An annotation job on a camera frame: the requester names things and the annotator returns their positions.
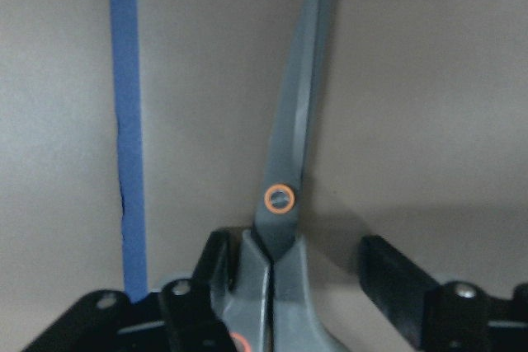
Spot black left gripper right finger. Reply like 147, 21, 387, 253
358, 236, 492, 351

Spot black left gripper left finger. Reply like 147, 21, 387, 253
158, 229, 236, 351

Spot grey scissors orange handles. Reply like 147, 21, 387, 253
206, 0, 346, 351

